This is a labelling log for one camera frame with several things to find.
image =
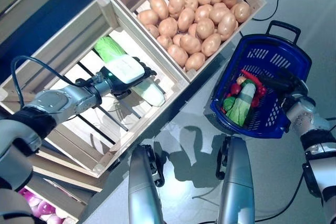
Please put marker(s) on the napa cabbage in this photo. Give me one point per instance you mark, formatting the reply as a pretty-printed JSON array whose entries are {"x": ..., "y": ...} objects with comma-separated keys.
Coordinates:
[
  {"x": 244, "y": 100},
  {"x": 110, "y": 49}
]

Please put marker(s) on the silver robot left leg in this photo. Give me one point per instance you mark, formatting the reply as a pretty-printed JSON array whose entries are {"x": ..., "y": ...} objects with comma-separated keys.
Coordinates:
[{"x": 143, "y": 195}]

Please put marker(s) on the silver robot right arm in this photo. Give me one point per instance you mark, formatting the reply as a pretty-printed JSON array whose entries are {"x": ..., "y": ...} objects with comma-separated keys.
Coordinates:
[{"x": 302, "y": 116}]

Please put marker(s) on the wooden onion crate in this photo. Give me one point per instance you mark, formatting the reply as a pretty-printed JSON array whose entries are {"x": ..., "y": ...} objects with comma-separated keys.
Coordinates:
[{"x": 68, "y": 195}]

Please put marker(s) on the wooden napa cabbage crate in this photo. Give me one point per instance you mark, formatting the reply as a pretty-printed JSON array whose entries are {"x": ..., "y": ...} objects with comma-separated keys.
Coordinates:
[{"x": 65, "y": 40}]

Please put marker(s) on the small peach toy fruit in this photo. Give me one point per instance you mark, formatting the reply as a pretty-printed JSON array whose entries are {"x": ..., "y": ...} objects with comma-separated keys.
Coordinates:
[{"x": 240, "y": 79}]

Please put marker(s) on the silver robot right leg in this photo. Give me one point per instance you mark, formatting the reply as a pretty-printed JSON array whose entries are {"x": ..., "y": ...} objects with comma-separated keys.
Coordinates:
[{"x": 236, "y": 182}]

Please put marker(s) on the silver robot leg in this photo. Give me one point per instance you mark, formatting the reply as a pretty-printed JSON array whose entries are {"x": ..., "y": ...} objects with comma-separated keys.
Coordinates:
[
  {"x": 236, "y": 182},
  {"x": 143, "y": 195}
]

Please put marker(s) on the red chili pepper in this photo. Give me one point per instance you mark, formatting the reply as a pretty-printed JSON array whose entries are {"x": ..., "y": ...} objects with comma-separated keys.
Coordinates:
[{"x": 260, "y": 91}]

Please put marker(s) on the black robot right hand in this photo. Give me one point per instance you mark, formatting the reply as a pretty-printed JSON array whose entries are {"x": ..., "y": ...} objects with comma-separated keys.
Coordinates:
[{"x": 283, "y": 83}]

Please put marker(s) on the small red tomato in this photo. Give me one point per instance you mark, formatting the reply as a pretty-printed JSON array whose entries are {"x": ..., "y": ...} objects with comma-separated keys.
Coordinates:
[{"x": 235, "y": 89}]

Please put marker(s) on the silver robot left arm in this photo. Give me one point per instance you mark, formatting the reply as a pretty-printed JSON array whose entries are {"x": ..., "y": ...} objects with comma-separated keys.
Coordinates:
[{"x": 60, "y": 102}]

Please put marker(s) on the blue plastic shopping basket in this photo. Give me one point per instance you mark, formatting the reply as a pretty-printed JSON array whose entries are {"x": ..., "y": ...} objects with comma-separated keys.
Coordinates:
[{"x": 236, "y": 51}]

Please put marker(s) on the long red carrot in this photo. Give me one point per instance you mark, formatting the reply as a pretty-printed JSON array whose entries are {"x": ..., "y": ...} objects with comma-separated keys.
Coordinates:
[{"x": 252, "y": 78}]

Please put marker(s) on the purple onion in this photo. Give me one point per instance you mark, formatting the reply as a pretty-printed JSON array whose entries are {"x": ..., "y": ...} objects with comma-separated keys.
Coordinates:
[{"x": 53, "y": 219}]

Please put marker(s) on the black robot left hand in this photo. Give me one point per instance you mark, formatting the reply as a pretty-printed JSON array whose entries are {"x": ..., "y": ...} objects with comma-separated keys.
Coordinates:
[{"x": 126, "y": 69}]

